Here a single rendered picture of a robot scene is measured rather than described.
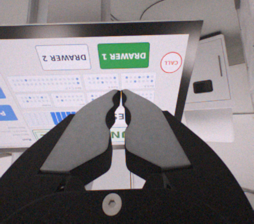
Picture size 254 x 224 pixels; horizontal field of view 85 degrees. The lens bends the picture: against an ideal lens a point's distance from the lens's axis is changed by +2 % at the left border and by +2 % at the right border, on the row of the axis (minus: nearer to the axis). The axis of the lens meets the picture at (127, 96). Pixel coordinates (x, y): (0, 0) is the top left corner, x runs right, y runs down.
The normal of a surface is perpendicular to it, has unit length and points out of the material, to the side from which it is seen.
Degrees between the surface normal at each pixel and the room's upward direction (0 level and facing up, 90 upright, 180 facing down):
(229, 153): 90
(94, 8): 90
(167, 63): 50
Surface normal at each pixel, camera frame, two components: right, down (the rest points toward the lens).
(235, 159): -0.59, -0.12
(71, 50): 0.01, 0.50
